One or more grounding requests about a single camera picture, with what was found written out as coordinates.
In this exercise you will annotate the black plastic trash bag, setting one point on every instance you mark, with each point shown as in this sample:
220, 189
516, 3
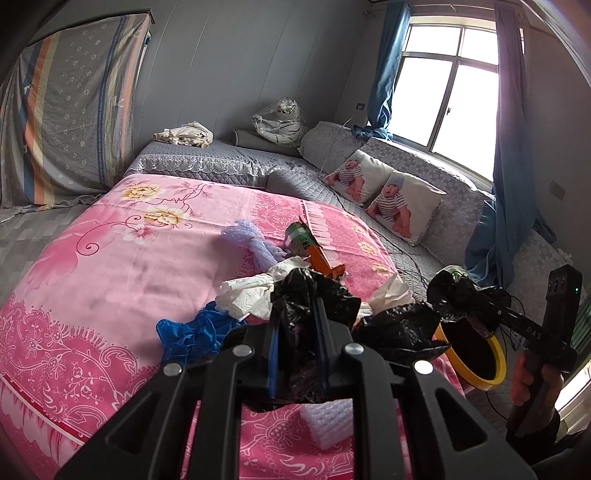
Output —
302, 348

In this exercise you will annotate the purple foam net sleeve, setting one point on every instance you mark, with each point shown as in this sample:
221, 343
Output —
244, 234

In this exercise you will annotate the grey flat cushion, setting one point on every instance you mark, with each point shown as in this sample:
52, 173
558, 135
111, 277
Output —
252, 140

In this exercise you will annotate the baby print pillow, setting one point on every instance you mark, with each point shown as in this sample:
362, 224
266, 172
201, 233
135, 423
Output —
406, 205
359, 178

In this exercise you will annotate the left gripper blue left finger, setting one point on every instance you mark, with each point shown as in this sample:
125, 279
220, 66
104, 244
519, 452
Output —
274, 330

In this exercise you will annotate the blue curtain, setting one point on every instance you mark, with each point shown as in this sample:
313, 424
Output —
508, 219
395, 28

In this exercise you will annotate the left baby print pillow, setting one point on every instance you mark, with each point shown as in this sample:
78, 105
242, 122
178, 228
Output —
359, 178

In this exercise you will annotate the person's right forearm black sleeve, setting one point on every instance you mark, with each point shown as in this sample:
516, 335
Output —
550, 458

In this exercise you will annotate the person's right hand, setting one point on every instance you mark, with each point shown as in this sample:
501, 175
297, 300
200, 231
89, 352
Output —
523, 379

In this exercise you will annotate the white tissue paper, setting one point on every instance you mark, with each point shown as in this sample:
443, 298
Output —
250, 296

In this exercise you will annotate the white napkin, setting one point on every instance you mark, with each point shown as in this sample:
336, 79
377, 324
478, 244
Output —
392, 293

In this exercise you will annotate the yellow rimmed trash bin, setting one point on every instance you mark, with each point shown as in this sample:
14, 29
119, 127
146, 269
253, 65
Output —
478, 361

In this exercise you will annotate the pink floral bed sheet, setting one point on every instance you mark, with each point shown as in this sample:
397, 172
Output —
78, 335

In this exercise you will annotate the beige crumpled cloth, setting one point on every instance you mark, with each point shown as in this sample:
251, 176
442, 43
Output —
192, 134

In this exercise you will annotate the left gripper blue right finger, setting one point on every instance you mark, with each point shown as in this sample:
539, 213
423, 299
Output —
324, 344

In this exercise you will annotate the orange snack wrapper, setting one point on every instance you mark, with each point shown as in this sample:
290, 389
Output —
320, 263

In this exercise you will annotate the right blue curtain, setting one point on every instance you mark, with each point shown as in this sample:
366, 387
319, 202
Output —
508, 219

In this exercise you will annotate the window with grey frame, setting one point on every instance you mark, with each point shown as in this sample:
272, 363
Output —
445, 98

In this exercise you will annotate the right baby print pillow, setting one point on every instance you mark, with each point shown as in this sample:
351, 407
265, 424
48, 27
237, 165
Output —
406, 205

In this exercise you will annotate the white tiger plush toy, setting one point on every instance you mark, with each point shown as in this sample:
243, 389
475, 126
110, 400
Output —
281, 123

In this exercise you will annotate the left blue curtain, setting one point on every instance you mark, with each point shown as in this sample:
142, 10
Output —
395, 28

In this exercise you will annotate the green snack wrapper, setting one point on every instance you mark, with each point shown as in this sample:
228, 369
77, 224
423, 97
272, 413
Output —
299, 239

